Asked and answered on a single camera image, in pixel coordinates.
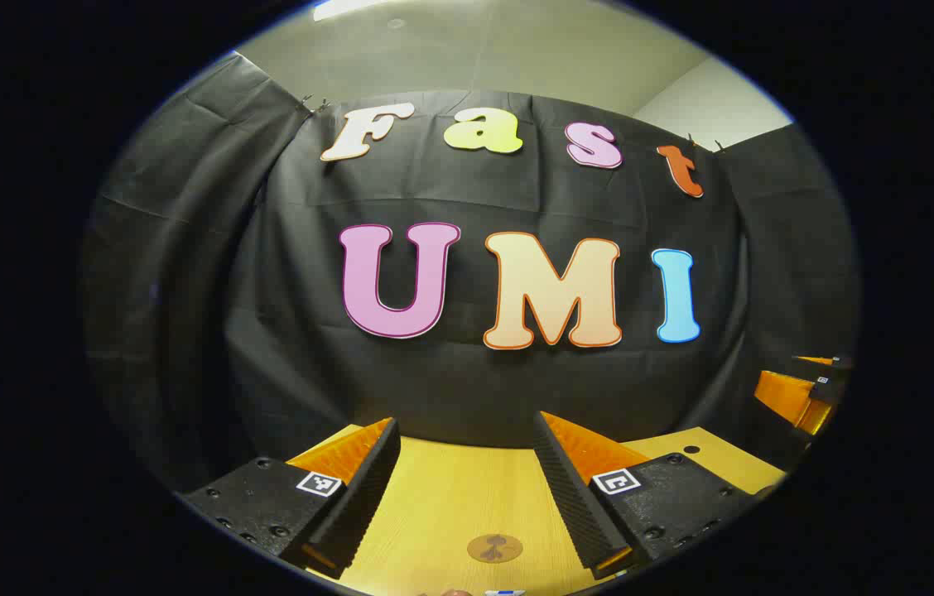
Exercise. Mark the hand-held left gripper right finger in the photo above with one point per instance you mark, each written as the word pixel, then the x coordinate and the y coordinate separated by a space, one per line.
pixel 570 497

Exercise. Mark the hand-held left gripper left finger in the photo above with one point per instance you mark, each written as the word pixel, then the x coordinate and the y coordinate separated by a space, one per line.
pixel 368 497

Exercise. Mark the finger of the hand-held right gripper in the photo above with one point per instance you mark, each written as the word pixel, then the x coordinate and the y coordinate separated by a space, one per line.
pixel 782 393
pixel 831 362

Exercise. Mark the round brown coaster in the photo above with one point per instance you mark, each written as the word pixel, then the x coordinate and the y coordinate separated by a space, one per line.
pixel 494 548

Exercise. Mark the white toothpaste tube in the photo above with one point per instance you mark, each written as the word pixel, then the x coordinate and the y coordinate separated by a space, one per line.
pixel 504 593

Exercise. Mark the wooden desktop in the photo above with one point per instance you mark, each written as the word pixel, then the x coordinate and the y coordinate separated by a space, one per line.
pixel 450 497

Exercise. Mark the black backdrop cloth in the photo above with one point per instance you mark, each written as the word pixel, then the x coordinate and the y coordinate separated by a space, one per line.
pixel 450 381

